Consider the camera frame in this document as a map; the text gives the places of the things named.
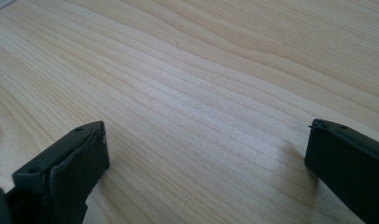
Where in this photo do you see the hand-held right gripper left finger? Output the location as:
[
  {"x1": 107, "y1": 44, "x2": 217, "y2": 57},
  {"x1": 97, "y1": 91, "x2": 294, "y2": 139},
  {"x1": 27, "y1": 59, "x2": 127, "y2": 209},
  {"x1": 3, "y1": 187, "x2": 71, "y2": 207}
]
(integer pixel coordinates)
[{"x1": 5, "y1": 120, "x2": 111, "y2": 224}]

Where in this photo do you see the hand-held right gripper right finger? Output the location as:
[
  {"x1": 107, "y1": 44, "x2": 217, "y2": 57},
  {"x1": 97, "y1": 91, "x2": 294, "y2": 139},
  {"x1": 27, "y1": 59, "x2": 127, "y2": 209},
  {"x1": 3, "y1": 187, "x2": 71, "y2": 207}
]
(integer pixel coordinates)
[{"x1": 303, "y1": 118, "x2": 379, "y2": 224}]

